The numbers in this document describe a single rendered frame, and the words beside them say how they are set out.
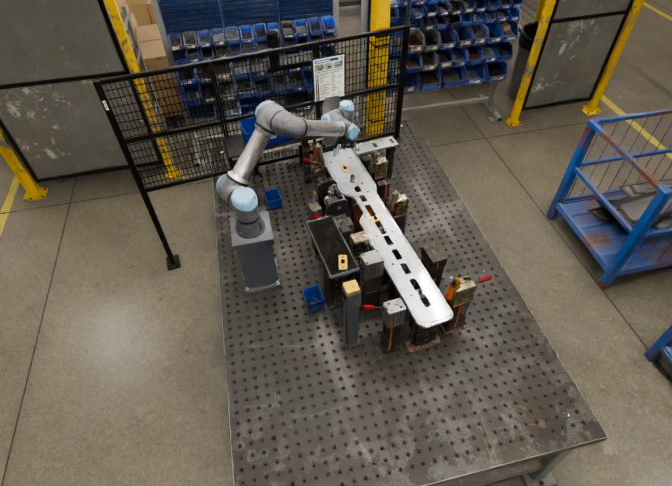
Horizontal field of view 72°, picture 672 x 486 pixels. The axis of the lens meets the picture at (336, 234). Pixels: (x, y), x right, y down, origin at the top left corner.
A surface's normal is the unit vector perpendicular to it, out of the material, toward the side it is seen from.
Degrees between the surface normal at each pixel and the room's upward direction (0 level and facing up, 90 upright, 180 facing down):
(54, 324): 0
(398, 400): 0
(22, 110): 89
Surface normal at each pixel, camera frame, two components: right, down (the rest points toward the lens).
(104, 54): 0.22, 0.72
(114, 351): -0.02, -0.68
